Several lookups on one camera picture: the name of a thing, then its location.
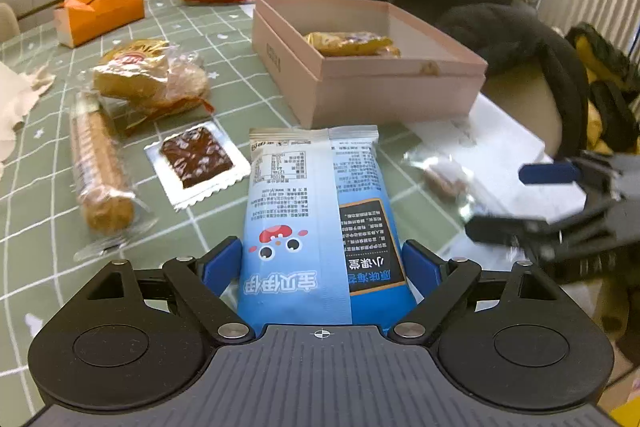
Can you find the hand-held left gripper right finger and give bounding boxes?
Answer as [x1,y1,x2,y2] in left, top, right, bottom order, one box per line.
[388,240,564,340]

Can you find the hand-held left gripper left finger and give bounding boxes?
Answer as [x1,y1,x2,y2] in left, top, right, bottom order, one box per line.
[82,236,256,341]

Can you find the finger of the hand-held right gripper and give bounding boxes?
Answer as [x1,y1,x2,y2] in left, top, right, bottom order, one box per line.
[518,156,619,193]
[464,215,566,253]

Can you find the small clear snack packet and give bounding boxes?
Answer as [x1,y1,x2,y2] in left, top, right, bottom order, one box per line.
[402,145,476,208]

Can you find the blue snack packet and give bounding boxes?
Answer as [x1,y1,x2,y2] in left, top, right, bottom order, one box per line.
[237,125,419,334]

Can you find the pink cardboard box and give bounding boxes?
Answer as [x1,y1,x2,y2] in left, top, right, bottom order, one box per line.
[251,0,489,130]

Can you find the yellow snack packet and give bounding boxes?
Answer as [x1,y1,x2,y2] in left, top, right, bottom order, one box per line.
[303,30,397,58]

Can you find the green checked tablecloth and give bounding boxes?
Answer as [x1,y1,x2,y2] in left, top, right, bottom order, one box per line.
[0,0,482,410]

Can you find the beige chair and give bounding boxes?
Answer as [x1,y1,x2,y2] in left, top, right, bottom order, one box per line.
[479,66,562,158]
[0,3,21,44]

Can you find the brown square snack packet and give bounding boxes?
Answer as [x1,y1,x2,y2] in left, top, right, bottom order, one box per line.
[144,121,252,212]

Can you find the yellow black jacket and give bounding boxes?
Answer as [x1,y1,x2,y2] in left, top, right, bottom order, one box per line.
[565,22,640,158]

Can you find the cookie roll packet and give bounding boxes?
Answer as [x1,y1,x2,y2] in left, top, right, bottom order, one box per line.
[67,91,160,264]

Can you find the wrapped bread pile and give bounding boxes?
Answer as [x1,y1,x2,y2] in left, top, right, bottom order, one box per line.
[122,51,216,134]

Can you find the clear wrapped bread packet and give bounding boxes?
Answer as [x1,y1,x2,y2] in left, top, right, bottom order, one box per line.
[92,39,174,106]

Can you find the crumpled white tissue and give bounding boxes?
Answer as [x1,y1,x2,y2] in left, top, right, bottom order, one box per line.
[0,60,57,180]

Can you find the orange tissue box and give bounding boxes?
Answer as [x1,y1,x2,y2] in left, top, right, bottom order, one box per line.
[53,0,146,49]

